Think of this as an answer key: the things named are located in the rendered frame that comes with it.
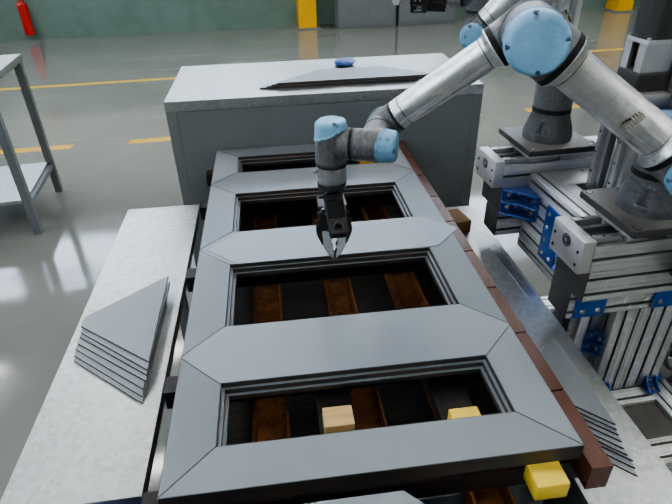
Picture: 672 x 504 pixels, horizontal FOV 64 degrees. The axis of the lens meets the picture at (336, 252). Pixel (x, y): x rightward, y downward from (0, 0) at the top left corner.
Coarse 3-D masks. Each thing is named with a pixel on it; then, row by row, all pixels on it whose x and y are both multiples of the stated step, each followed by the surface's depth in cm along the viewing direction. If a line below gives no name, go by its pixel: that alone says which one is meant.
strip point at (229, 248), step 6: (234, 234) 160; (228, 240) 157; (234, 240) 157; (216, 246) 154; (222, 246) 154; (228, 246) 154; (234, 246) 154; (216, 252) 152; (222, 252) 151; (228, 252) 151; (234, 252) 151; (228, 258) 149; (234, 258) 149
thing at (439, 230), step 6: (426, 222) 163; (432, 222) 163; (438, 222) 163; (432, 228) 160; (438, 228) 160; (444, 228) 160; (432, 234) 157; (438, 234) 157; (444, 234) 157; (450, 234) 157; (438, 240) 154
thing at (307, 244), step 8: (296, 232) 160; (304, 232) 160; (312, 232) 160; (296, 240) 156; (304, 240) 156; (312, 240) 156; (296, 248) 152; (304, 248) 152; (312, 248) 152; (320, 248) 152; (304, 256) 149; (312, 256) 149; (320, 256) 149
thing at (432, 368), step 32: (256, 160) 213; (288, 160) 214; (256, 192) 184; (288, 192) 186; (320, 192) 187; (352, 192) 188; (384, 192) 189; (352, 256) 150; (384, 256) 150; (416, 256) 152; (448, 288) 136; (224, 384) 109; (256, 384) 110; (288, 384) 110; (320, 384) 111; (352, 384) 112; (224, 416) 105; (576, 448) 95; (320, 480) 90; (352, 480) 91; (384, 480) 92
